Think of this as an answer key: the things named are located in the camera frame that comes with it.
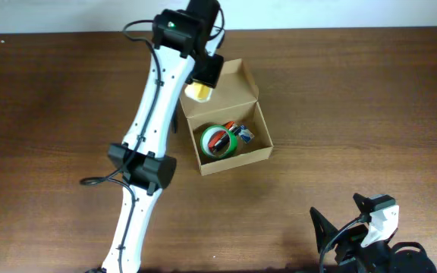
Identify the brown cardboard box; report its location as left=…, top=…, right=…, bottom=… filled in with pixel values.
left=180, top=59, right=273, bottom=175

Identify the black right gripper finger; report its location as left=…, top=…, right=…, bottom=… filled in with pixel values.
left=310, top=207, right=338, bottom=253
left=353, top=193, right=370, bottom=213

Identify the black camera cable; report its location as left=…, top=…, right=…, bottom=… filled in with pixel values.
left=318, top=212, right=371, bottom=273
left=80, top=7, right=226, bottom=273

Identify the green tape roll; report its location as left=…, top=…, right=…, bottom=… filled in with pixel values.
left=200, top=125, right=237, bottom=159

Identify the yellow sticky note pad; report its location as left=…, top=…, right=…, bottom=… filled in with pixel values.
left=184, top=82, right=213, bottom=103

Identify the black left camera cable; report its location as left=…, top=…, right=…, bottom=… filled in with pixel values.
left=80, top=7, right=226, bottom=273

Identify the black right camera cable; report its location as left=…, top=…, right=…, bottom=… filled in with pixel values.
left=318, top=212, right=371, bottom=273

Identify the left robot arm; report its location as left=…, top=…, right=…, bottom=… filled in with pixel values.
left=80, top=0, right=225, bottom=272

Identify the blue white staples box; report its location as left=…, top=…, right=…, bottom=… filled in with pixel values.
left=238, top=125, right=255, bottom=144

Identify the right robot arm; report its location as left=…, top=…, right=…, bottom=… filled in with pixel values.
left=310, top=193, right=437, bottom=273

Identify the black pen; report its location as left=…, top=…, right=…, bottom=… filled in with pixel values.
left=171, top=109, right=178, bottom=133

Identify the orange black stapler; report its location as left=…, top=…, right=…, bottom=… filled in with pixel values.
left=208, top=121, right=239, bottom=153

